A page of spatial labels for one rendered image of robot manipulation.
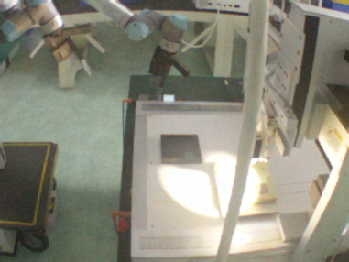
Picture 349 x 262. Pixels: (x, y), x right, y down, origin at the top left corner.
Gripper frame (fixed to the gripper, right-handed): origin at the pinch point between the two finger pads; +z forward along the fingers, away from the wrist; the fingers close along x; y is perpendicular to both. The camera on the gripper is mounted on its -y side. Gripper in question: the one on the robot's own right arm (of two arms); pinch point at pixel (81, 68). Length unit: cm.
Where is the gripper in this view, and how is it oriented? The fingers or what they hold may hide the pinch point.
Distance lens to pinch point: 129.6
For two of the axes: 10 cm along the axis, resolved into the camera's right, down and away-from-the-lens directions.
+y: -7.3, 6.3, -2.5
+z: 3.3, 6.6, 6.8
